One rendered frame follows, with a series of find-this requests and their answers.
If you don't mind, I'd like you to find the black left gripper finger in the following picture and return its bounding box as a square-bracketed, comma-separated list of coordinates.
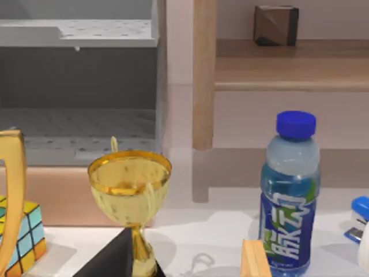
[72, 229, 134, 277]

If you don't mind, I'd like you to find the gold trophy cup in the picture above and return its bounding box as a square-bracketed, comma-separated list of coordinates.
[87, 136, 173, 277]

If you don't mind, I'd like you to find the colourful puzzle cube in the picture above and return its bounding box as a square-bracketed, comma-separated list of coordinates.
[0, 195, 48, 277]

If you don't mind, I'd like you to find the large gold trophy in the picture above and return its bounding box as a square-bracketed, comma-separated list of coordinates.
[0, 129, 27, 262]

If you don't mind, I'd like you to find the pale wooden block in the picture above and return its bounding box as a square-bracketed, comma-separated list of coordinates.
[240, 239, 272, 277]

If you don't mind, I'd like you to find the blue bottle with blue cap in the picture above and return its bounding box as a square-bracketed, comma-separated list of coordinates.
[260, 110, 322, 274]

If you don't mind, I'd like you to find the wooden open shelf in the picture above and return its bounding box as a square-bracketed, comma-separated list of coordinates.
[192, 0, 369, 152]

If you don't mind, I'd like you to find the blue stapler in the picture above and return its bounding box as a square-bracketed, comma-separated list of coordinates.
[344, 196, 369, 244]

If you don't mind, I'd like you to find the dark brown wooden cube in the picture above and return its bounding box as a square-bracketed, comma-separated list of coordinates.
[253, 5, 299, 47]

